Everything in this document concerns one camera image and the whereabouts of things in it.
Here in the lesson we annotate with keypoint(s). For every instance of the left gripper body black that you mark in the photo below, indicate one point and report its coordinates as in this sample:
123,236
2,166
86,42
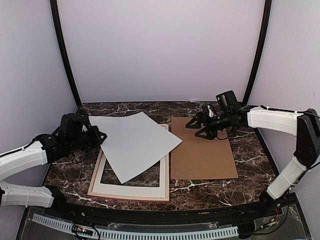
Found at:
78,143

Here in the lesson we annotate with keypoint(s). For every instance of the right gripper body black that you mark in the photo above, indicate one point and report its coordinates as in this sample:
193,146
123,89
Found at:
217,123

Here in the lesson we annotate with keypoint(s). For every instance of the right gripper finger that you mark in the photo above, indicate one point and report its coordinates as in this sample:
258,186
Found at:
193,123
206,133

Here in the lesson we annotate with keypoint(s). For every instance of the brown cardboard backing board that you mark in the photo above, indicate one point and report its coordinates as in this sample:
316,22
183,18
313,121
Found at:
200,159

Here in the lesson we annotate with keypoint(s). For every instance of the landscape photo print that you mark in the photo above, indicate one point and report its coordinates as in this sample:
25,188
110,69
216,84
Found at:
134,143

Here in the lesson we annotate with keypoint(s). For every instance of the white mat board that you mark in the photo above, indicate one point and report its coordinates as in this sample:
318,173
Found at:
130,190

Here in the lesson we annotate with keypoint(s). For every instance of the pink wooden picture frame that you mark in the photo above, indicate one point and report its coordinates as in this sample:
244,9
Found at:
130,197

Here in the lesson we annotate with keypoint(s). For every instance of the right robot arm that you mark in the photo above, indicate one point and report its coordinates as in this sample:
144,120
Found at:
303,125

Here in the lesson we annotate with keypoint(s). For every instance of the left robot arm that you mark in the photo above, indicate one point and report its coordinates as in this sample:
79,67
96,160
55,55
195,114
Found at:
44,149

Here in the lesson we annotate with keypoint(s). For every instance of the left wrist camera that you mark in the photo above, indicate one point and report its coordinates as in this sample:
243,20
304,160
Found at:
84,127

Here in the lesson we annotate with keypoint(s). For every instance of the black front rail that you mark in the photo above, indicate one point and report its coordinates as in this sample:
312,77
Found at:
244,214

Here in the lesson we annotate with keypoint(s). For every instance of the white slotted cable duct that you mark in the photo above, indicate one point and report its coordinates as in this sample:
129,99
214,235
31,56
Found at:
97,233

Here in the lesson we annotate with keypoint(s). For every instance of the right black corner post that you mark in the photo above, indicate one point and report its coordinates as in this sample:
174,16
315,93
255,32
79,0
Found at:
259,51

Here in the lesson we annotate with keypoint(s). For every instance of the black corner post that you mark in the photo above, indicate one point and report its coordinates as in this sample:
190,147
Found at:
259,51
63,52

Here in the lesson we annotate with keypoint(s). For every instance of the left black corner post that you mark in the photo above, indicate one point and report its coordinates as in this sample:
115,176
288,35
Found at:
63,52

